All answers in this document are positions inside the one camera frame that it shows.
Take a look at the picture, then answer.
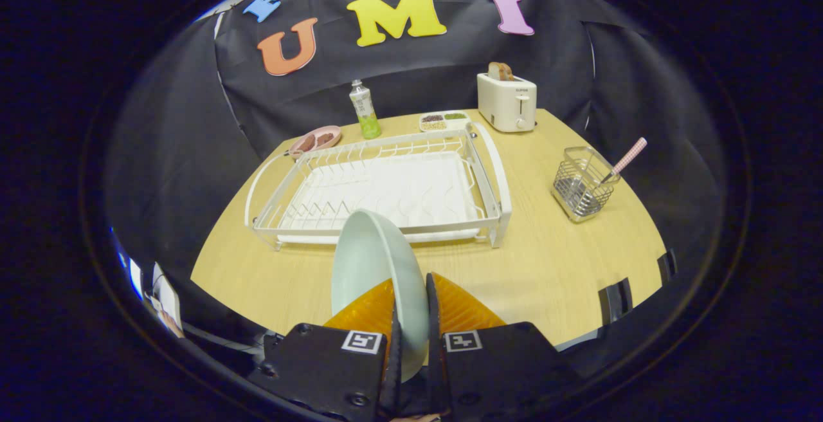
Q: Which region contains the pale green plate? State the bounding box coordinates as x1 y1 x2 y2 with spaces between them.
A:
330 208 430 383

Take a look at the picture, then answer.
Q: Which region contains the black table clamp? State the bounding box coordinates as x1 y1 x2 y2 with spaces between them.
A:
657 250 679 284
598 277 634 323

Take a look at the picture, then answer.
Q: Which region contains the white wire dish rack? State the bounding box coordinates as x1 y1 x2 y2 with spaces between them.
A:
244 121 513 250

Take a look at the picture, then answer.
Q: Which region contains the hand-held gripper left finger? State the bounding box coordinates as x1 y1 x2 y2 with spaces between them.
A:
248 279 402 422

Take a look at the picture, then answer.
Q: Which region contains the red checked handle spoon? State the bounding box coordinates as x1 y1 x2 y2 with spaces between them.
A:
601 137 648 185

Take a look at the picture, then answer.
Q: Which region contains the white divided grain dish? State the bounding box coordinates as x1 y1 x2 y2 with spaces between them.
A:
419 111 472 133

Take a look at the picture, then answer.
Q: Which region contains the metal wire basket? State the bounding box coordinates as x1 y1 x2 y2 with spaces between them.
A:
551 146 621 224

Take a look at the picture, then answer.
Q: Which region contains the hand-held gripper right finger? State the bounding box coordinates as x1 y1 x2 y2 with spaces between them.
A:
426 272 579 422

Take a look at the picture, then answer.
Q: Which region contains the white toaster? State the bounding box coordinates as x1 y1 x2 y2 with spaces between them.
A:
476 73 538 133

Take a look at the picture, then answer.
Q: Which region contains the black backdrop cloth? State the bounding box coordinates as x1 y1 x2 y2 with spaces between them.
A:
106 0 727 294

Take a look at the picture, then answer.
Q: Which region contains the green drink bottle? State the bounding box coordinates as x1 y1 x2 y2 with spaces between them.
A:
349 79 382 140

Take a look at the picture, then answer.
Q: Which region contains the pink plate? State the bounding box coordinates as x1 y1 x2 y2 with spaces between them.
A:
288 125 342 159

